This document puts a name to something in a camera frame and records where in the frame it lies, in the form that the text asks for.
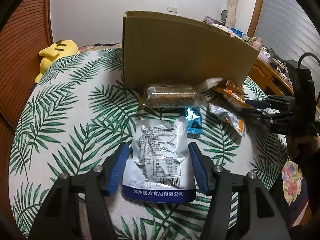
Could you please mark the orange white snack packet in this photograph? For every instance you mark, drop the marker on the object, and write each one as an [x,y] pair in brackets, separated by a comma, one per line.
[226,105]

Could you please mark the teal candy wrapper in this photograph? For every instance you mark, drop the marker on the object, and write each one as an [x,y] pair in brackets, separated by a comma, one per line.
[194,120]

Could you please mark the grey window blind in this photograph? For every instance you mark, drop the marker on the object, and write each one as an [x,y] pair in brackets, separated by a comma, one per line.
[284,26]

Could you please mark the white wall switch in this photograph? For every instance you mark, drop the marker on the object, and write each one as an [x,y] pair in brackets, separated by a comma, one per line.
[172,9]

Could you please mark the brown cracker bar packet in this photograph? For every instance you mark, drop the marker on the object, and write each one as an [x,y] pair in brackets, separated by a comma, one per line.
[177,96]

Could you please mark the yellow Pikachu plush toy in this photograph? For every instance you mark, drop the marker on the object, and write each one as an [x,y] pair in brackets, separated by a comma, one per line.
[49,55]

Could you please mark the beige curtain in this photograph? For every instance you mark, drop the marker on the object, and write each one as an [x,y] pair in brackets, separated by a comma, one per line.
[233,2]

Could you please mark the blue box on cabinet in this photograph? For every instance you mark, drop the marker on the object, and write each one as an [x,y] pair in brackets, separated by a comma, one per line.
[237,32]

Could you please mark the blue white date pouch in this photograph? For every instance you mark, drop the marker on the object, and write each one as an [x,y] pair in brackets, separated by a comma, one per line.
[160,168]

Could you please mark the pink tissue box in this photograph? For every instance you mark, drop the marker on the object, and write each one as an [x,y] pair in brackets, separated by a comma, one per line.
[266,56]

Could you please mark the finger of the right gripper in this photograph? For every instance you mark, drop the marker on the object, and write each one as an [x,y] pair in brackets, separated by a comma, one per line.
[281,103]
[279,123]

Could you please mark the floral quilt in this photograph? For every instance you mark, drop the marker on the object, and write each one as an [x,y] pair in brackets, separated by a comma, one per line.
[292,179]

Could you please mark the small white fan heater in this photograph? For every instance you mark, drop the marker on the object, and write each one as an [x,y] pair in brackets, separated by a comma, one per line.
[223,16]

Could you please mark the wooden sideboard cabinet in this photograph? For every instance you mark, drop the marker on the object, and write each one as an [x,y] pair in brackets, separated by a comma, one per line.
[269,80]

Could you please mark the brown cardboard box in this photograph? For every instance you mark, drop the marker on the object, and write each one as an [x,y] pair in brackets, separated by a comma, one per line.
[163,48]

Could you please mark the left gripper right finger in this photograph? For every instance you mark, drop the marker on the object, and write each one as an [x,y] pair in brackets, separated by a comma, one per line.
[240,207]

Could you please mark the pink kettle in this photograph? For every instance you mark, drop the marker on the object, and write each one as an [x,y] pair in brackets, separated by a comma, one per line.
[256,44]

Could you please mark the wooden louvred wardrobe door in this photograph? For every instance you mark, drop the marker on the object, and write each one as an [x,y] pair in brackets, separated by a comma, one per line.
[25,30]

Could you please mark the folded floral cloth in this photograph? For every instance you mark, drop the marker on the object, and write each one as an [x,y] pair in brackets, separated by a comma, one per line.
[222,27]

